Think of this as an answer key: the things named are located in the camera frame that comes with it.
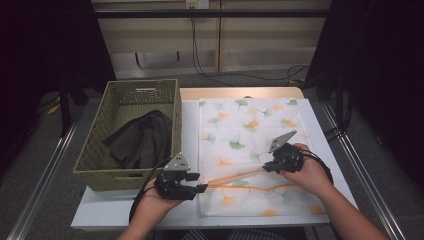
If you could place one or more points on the white wall outlet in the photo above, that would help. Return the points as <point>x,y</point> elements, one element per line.
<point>197,3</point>

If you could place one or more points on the small yellow object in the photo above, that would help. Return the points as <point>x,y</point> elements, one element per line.
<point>53,109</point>

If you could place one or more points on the person's striped clothing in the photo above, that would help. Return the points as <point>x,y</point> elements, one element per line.
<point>233,235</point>

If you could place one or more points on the white table sheet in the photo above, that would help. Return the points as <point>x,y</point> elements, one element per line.
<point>106,210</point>

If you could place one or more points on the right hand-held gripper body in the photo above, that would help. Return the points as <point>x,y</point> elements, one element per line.
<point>288,158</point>

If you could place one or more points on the black curtain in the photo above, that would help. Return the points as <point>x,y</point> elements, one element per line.
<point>40,50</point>
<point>383,66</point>

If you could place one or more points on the black stand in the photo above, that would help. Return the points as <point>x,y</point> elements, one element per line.
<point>65,106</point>
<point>340,103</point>

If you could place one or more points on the person's left hand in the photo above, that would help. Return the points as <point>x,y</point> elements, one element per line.
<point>156,205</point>

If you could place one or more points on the person's right hand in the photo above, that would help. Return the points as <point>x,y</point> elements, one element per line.
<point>310,176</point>

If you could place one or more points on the dark cloth garment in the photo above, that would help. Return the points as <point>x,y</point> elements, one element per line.
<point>143,143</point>

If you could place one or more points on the aluminium floor rail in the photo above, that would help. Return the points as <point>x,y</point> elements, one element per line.
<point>373,186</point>
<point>43,181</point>

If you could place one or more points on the green woven basket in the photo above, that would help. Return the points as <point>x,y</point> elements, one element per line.
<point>96,153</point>

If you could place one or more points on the white leaf-print mesh laundry bag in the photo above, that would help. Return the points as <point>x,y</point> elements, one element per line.
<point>240,130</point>

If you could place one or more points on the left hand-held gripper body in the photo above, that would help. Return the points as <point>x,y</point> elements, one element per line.
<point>173,186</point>

